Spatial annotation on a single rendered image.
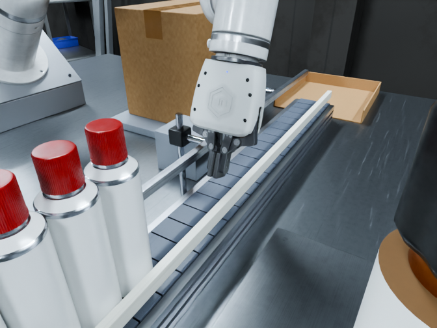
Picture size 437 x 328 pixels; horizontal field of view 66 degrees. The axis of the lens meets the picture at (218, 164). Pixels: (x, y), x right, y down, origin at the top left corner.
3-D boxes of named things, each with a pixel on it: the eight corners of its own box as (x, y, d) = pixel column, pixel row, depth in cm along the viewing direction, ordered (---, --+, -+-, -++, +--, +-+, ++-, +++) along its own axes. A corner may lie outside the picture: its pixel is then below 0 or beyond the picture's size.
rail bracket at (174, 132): (205, 208, 61) (203, 123, 53) (172, 196, 64) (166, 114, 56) (214, 199, 63) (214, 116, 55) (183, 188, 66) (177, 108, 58)
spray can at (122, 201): (136, 308, 38) (105, 142, 27) (100, 290, 40) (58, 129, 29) (163, 274, 42) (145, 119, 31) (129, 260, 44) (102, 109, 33)
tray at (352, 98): (361, 123, 93) (364, 110, 91) (273, 107, 105) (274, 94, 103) (378, 93, 116) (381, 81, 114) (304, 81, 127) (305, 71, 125)
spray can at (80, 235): (98, 349, 34) (44, 172, 23) (64, 324, 36) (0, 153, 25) (134, 309, 37) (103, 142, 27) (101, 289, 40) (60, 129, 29)
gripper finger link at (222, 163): (219, 134, 50) (211, 177, 51) (238, 139, 48) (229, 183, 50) (229, 133, 53) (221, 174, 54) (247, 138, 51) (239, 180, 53)
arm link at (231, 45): (198, 29, 46) (194, 52, 47) (256, 35, 43) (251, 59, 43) (225, 41, 54) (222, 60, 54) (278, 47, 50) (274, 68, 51)
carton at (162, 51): (199, 133, 84) (196, 13, 70) (128, 113, 94) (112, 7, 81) (253, 97, 106) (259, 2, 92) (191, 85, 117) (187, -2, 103)
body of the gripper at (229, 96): (194, 45, 48) (182, 124, 50) (261, 53, 43) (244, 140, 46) (219, 54, 54) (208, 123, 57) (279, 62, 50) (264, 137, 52)
